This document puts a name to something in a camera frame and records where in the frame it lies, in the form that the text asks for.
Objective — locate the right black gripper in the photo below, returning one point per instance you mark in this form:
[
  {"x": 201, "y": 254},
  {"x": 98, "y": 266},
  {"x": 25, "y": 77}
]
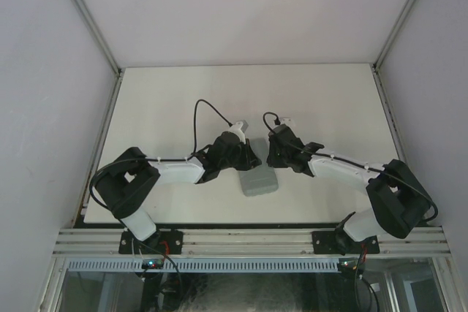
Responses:
[{"x": 272, "y": 162}]

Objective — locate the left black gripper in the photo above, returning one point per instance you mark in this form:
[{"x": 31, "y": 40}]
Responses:
[{"x": 249, "y": 161}]

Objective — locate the grey plastic tool case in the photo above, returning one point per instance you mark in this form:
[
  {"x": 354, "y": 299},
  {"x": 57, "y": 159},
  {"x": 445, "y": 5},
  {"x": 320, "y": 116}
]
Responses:
[{"x": 262, "y": 179}]

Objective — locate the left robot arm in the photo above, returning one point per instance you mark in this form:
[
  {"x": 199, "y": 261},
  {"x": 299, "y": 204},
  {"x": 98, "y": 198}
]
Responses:
[{"x": 123, "y": 185}]

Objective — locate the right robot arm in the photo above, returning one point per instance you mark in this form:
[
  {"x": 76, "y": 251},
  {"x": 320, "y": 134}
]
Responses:
[{"x": 398, "y": 200}]

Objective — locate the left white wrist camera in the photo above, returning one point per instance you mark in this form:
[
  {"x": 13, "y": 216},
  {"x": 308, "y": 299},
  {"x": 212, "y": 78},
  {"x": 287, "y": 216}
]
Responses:
[{"x": 239, "y": 128}]

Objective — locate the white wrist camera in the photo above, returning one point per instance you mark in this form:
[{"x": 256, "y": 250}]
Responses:
[
  {"x": 288, "y": 122},
  {"x": 239, "y": 128}
]

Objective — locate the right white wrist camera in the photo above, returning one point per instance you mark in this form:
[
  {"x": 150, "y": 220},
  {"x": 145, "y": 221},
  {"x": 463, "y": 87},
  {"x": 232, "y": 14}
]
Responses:
[{"x": 288, "y": 122}]

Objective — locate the slotted grey cable duct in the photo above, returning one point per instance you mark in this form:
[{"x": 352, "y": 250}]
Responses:
[{"x": 205, "y": 265}]

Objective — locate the right aluminium frame post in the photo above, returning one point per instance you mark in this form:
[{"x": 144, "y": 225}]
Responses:
[{"x": 394, "y": 32}]

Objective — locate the aluminium frame post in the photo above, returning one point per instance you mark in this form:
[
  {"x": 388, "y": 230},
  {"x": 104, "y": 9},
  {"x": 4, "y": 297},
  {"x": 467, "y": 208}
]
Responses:
[
  {"x": 394, "y": 32},
  {"x": 96, "y": 34}
]

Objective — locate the aluminium front rail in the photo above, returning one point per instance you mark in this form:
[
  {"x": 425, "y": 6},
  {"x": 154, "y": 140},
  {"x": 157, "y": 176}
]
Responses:
[{"x": 422, "y": 242}]

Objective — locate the left aluminium frame post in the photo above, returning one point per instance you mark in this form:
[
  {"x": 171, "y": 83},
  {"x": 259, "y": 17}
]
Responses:
[{"x": 96, "y": 34}]

